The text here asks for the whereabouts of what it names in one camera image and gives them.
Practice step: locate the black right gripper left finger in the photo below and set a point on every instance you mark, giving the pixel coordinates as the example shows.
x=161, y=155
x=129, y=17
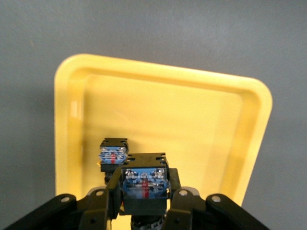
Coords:
x=96, y=208

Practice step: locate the yellow push button black base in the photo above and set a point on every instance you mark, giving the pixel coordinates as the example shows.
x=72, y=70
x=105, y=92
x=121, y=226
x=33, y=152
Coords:
x=114, y=155
x=144, y=182

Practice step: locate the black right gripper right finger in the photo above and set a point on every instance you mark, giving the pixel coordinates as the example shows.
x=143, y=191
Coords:
x=189, y=210

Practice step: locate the yellow plastic tray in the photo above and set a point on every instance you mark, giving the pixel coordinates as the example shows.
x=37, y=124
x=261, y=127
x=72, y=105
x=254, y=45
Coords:
x=168, y=115

